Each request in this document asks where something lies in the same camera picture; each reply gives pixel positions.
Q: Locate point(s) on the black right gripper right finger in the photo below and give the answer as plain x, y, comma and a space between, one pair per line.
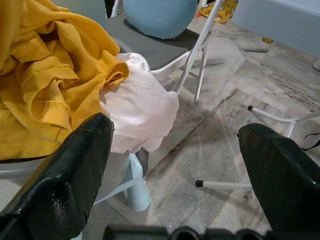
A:
282, 180

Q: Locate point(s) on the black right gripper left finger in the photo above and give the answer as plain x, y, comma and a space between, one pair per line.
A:
65, 180

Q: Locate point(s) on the yellow garment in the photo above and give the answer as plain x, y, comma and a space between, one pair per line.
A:
50, 75

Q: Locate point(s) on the grey plastic basin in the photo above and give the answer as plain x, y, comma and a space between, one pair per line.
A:
25, 170

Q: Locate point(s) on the white garment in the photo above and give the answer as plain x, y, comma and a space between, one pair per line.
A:
140, 105

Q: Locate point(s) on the small yellow item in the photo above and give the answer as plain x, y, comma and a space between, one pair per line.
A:
267, 40

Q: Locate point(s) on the white grey folding chair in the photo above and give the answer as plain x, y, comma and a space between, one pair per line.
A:
155, 47

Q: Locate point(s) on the yellow patterned mat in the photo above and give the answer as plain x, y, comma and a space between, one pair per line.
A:
222, 11

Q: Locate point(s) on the light blue cushion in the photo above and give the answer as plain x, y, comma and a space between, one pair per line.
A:
160, 17

